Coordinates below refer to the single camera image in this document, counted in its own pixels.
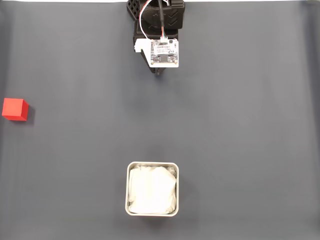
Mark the red cube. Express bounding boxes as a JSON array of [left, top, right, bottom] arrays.
[[1, 97, 30, 122]]

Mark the square beige box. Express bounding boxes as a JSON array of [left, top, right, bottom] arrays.
[[124, 161, 180, 217]]

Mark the white tissue paper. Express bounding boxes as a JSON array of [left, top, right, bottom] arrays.
[[128, 163, 178, 215]]

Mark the camera board on white mount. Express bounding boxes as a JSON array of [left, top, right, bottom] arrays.
[[134, 37, 180, 69]]

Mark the black camera cable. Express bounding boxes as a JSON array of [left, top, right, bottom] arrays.
[[156, 0, 166, 38]]

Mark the red white black servo wire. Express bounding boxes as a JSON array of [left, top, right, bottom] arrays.
[[138, 0, 154, 41]]

